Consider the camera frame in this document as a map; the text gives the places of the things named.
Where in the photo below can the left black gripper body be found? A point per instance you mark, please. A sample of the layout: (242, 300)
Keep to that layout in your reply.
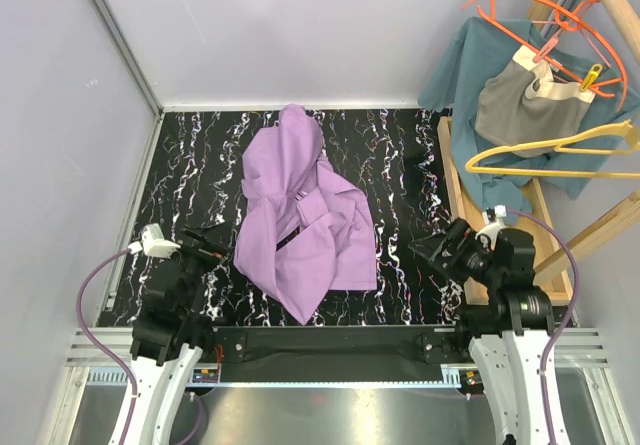
(207, 256)

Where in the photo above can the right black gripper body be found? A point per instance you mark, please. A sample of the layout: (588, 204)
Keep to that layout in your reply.
(471, 257)

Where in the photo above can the purple trousers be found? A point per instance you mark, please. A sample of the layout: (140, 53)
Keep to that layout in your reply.
(307, 230)

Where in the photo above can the orange plastic hanger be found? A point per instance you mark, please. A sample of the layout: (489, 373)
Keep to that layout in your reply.
(571, 17)

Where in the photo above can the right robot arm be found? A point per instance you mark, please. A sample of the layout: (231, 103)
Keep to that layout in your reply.
(511, 342)

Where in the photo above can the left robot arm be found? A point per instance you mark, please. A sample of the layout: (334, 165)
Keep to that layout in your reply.
(169, 335)

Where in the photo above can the teal t-shirt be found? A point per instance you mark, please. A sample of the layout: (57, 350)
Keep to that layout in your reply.
(477, 52)

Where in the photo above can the grey beige cloth bag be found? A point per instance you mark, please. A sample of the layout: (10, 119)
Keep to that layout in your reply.
(525, 104)

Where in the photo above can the yellow clothes peg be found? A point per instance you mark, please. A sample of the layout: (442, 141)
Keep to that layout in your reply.
(591, 77)

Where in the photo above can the pink clothes peg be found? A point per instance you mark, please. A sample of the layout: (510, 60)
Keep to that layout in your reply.
(542, 53)

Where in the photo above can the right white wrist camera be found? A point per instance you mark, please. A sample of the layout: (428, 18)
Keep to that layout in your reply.
(493, 223)

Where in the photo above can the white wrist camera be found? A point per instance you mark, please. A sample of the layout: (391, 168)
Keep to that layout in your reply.
(493, 223)
(153, 244)

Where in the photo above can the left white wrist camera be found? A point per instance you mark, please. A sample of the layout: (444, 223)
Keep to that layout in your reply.
(153, 244)

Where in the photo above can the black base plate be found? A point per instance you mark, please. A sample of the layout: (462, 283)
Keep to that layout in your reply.
(338, 354)

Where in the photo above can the aluminium frame rail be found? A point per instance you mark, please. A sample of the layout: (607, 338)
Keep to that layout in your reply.
(123, 49)

